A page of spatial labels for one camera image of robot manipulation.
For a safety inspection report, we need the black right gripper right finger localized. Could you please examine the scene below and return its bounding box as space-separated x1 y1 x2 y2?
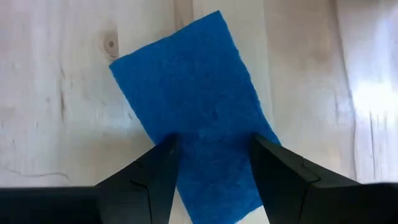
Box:
249 133 364 224

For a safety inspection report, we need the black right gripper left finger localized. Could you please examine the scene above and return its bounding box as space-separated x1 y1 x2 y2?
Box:
94 133 182 224

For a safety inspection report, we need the blue scouring sponge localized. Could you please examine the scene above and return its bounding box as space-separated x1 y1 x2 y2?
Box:
108 10 282 224

